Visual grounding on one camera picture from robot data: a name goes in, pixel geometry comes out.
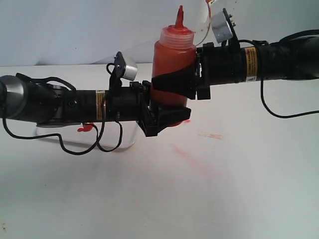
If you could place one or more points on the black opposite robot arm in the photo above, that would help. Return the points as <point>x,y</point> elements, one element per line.
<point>294,57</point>

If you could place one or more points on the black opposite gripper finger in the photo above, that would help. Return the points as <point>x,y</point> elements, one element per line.
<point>181,82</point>

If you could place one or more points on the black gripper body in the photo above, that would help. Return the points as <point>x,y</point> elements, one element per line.
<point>132,104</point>

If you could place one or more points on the white backdrop sheet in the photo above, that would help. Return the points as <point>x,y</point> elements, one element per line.
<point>69,32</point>

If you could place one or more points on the white rectangular plastic tray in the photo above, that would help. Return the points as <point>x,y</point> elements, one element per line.
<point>109,140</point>

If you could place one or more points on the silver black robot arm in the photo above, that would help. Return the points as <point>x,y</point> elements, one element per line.
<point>53,102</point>

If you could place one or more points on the red sauce blob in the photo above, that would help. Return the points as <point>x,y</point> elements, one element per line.
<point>86,127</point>

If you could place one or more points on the grey opposite wrist camera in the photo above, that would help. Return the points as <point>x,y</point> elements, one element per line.
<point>222,26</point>

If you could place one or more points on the red sauce squeeze bottle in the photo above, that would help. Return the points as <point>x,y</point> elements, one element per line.
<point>173,51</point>

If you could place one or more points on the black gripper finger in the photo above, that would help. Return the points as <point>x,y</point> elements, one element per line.
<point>170,116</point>

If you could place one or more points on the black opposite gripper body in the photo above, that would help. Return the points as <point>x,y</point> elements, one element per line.
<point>218,66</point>

